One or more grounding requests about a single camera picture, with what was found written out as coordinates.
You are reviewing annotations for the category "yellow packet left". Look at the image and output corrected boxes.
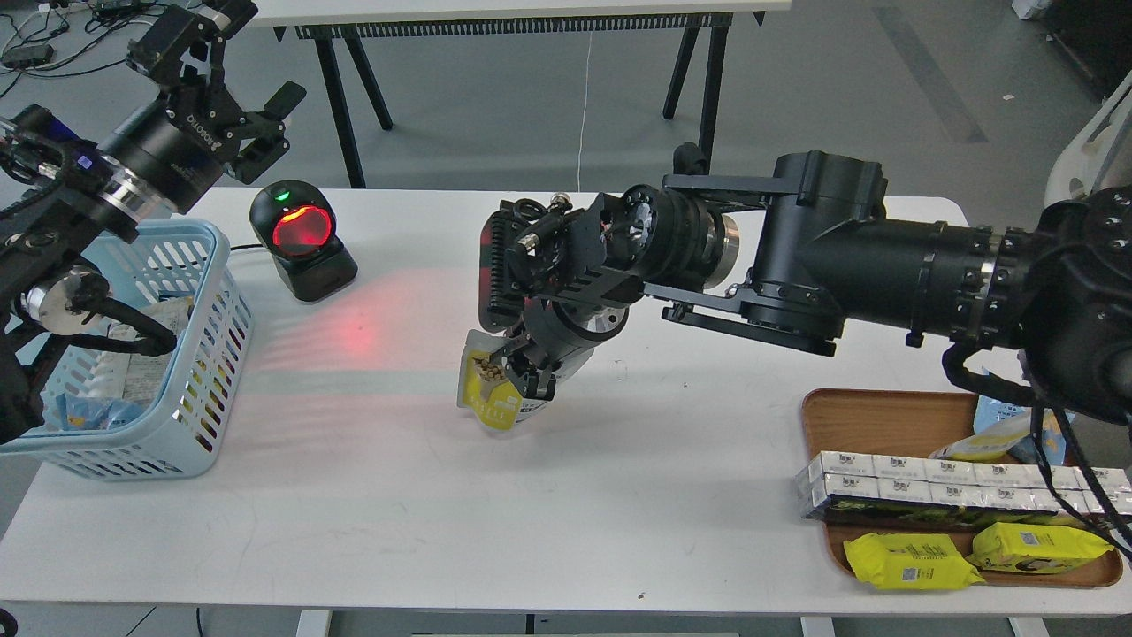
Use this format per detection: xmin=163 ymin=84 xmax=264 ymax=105
xmin=844 ymin=533 xmax=985 ymax=589

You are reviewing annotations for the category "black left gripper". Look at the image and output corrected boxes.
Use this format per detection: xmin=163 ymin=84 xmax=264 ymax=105
xmin=98 ymin=1 xmax=307 ymax=214

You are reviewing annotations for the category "floor cables and power strip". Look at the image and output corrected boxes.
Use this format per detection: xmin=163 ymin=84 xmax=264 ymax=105
xmin=0 ymin=0 xmax=142 ymax=98

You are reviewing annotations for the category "black barcode scanner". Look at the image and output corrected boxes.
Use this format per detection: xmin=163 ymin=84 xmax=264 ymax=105
xmin=249 ymin=179 xmax=357 ymax=303

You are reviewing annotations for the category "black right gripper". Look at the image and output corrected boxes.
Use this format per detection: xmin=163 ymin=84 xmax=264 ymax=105
xmin=484 ymin=298 xmax=628 ymax=402

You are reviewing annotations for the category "silver boxed snack pack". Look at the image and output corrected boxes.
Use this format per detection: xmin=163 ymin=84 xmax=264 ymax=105
xmin=795 ymin=450 xmax=1112 ymax=531

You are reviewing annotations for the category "yellow packet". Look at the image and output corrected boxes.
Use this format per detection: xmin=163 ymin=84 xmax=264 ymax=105
xmin=844 ymin=533 xmax=985 ymax=589
xmin=966 ymin=523 xmax=1114 ymax=575

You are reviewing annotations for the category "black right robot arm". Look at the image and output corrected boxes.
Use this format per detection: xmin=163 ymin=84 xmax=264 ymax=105
xmin=478 ymin=143 xmax=1131 ymax=430

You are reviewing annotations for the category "yellow snack bag on tray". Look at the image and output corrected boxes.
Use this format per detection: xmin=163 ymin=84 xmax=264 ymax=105
xmin=929 ymin=411 xmax=1065 ymax=466

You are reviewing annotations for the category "background table with black legs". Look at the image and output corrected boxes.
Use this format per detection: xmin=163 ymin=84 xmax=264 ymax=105
xmin=242 ymin=0 xmax=792 ymax=195

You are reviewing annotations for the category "yellow white nut snack pouch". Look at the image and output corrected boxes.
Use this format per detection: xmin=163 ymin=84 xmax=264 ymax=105
xmin=456 ymin=329 xmax=546 ymax=433

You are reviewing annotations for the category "white snack bag in basket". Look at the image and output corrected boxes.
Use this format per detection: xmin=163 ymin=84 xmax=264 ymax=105
xmin=78 ymin=295 xmax=194 ymax=408

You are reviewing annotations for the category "light blue plastic basket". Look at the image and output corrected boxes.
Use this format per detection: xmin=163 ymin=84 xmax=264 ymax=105
xmin=3 ymin=219 xmax=254 ymax=481

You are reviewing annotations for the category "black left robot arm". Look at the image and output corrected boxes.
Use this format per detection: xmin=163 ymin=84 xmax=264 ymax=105
xmin=1 ymin=1 xmax=306 ymax=441

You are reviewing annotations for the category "white hanging cord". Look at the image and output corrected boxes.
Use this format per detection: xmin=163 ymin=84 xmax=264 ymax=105
xmin=577 ymin=32 xmax=593 ymax=192

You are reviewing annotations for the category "blue snack bag in basket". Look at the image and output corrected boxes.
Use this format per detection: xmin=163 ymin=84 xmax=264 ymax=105
xmin=54 ymin=394 xmax=144 ymax=432

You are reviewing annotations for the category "yellow packet right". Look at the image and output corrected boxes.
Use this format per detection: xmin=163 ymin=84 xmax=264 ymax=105
xmin=966 ymin=523 xmax=1114 ymax=575

